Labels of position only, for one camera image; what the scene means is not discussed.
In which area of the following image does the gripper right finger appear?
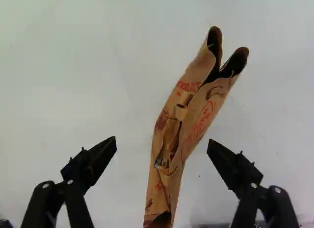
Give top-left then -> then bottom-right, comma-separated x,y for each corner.
206,138 -> 301,228

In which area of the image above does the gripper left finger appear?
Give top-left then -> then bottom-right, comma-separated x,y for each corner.
21,136 -> 118,228

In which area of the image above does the brown paper grocery bag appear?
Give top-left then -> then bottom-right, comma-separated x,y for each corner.
143,25 -> 250,228

